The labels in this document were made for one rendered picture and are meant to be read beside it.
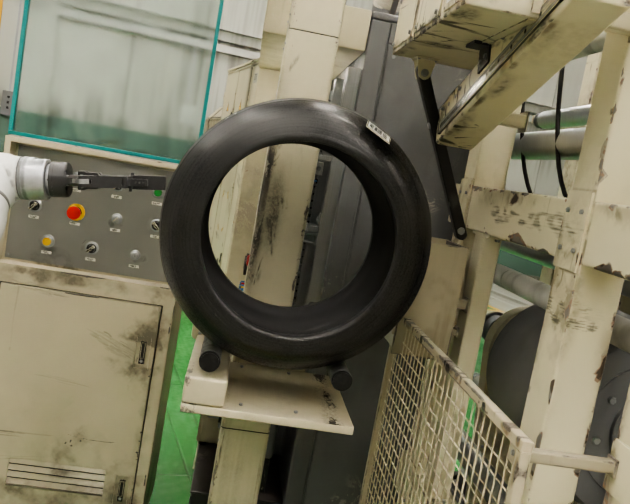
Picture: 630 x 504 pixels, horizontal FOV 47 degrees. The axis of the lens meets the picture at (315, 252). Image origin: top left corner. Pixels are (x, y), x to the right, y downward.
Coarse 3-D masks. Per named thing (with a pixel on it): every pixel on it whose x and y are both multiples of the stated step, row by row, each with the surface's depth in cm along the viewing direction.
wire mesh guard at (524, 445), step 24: (408, 336) 176; (384, 384) 192; (408, 408) 166; (480, 408) 121; (480, 432) 120; (504, 432) 109; (456, 456) 130; (480, 456) 120; (528, 456) 103; (480, 480) 118
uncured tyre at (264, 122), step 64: (256, 128) 142; (320, 128) 143; (192, 192) 142; (384, 192) 147; (192, 256) 144; (384, 256) 175; (192, 320) 149; (256, 320) 174; (320, 320) 176; (384, 320) 150
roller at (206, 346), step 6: (204, 336) 166; (204, 342) 157; (210, 342) 155; (204, 348) 151; (210, 348) 150; (216, 348) 151; (204, 354) 148; (210, 354) 148; (216, 354) 148; (204, 360) 148; (210, 360) 148; (216, 360) 148; (204, 366) 148; (210, 366) 148; (216, 366) 148
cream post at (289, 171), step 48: (336, 0) 177; (288, 48) 177; (336, 48) 178; (288, 96) 179; (288, 144) 180; (288, 192) 182; (288, 240) 183; (288, 288) 185; (240, 432) 189; (240, 480) 191
